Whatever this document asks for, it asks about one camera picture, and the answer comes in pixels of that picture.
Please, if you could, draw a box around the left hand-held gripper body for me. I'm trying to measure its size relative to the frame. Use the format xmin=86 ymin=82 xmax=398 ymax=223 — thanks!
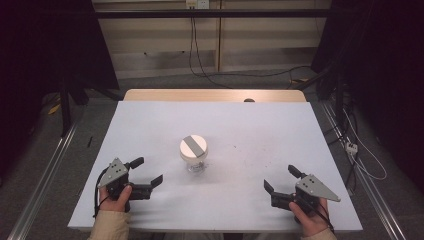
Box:
xmin=97 ymin=157 xmax=153 ymax=201

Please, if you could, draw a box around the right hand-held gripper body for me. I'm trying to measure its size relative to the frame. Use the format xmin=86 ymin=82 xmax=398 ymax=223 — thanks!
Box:
xmin=270 ymin=174 xmax=342 ymax=211

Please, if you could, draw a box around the white round cup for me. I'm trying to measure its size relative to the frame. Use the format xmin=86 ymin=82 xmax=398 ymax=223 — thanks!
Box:
xmin=179 ymin=134 xmax=209 ymax=160

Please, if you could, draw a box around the person's left hand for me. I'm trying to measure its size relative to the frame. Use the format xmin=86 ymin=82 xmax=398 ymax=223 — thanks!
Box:
xmin=98 ymin=184 xmax=133 ymax=213

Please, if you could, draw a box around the person's right hand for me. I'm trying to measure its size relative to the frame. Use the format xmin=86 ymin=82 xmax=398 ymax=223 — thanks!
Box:
xmin=288 ymin=199 xmax=331 ymax=238

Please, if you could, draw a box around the white power strip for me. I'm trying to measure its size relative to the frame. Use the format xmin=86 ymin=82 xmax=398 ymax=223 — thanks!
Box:
xmin=345 ymin=141 xmax=359 ymax=156

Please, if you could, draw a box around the white board sheet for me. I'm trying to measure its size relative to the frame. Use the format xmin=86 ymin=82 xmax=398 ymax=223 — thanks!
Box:
xmin=67 ymin=100 xmax=364 ymax=233

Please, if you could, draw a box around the light wooden table edge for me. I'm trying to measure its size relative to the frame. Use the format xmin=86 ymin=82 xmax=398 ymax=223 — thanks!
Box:
xmin=123 ymin=88 xmax=307 ymax=103

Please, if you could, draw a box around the black curtain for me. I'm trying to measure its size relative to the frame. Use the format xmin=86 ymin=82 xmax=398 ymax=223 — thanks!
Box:
xmin=0 ymin=0 xmax=120 ymax=181
xmin=311 ymin=0 xmax=424 ymax=193

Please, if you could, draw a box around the metal crossbar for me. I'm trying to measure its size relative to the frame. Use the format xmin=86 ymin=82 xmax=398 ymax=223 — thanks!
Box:
xmin=94 ymin=9 xmax=332 ymax=19

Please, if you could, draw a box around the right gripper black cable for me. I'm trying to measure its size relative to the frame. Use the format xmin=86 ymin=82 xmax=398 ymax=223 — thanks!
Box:
xmin=311 ymin=199 xmax=335 ymax=234

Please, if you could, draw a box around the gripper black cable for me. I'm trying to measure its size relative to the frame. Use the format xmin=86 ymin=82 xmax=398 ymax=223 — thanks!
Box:
xmin=93 ymin=168 xmax=111 ymax=218
xmin=311 ymin=199 xmax=335 ymax=234

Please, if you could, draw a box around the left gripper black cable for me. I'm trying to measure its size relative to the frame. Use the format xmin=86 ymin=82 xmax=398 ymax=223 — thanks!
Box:
xmin=93 ymin=168 xmax=111 ymax=218

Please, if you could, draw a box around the aluminium floor rail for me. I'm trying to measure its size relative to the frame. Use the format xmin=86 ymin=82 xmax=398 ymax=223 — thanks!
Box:
xmin=320 ymin=101 xmax=407 ymax=240
xmin=7 ymin=123 xmax=80 ymax=240

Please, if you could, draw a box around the white cable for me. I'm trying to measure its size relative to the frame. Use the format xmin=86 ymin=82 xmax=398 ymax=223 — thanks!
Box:
xmin=342 ymin=109 xmax=388 ymax=181

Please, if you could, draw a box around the black floor cable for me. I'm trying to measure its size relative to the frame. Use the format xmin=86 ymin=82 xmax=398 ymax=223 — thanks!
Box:
xmin=206 ymin=65 xmax=313 ymax=80

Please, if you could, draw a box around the black hanging cable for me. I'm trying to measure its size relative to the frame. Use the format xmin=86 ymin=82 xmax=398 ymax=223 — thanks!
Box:
xmin=188 ymin=17 xmax=233 ymax=89

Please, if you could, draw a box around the white wall outlet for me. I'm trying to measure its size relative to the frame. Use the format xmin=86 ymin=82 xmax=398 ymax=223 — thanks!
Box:
xmin=185 ymin=0 xmax=210 ymax=10

